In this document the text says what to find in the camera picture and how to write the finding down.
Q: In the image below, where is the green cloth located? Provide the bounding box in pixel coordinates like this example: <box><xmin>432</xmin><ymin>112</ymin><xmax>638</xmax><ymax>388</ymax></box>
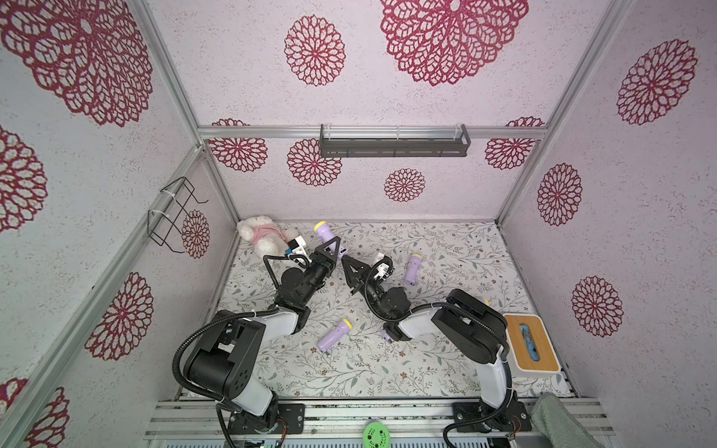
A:
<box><xmin>530</xmin><ymin>394</ymin><xmax>602</xmax><ymax>448</ymax></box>

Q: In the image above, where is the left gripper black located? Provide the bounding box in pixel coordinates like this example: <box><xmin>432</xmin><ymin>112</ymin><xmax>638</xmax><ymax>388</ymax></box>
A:
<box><xmin>301</xmin><ymin>238</ymin><xmax>342</xmax><ymax>307</ymax></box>

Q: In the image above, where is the green round disc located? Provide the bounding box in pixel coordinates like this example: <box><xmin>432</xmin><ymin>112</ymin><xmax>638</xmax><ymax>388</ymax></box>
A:
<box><xmin>362</xmin><ymin>421</ymin><xmax>391</xmax><ymax>448</ymax></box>

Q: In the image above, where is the white plush toy pink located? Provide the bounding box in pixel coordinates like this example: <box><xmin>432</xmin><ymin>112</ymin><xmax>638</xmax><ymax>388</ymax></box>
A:
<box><xmin>237</xmin><ymin>216</ymin><xmax>300</xmax><ymax>259</ymax></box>

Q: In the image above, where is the black wire wall rack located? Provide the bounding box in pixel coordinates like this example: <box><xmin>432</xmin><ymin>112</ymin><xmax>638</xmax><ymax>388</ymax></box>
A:
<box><xmin>146</xmin><ymin>177</ymin><xmax>208</xmax><ymax>254</ymax></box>

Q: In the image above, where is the black wall shelf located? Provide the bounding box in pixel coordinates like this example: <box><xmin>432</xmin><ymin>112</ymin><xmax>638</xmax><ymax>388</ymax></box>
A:
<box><xmin>319</xmin><ymin>125</ymin><xmax>472</xmax><ymax>159</ymax></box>

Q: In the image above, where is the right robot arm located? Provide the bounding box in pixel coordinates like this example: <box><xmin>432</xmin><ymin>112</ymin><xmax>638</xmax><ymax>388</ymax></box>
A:
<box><xmin>342</xmin><ymin>255</ymin><xmax>531</xmax><ymax>447</ymax></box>

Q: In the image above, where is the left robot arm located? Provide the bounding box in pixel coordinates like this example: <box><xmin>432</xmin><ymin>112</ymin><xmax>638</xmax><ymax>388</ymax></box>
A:
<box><xmin>172</xmin><ymin>236</ymin><xmax>342</xmax><ymax>432</ymax></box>

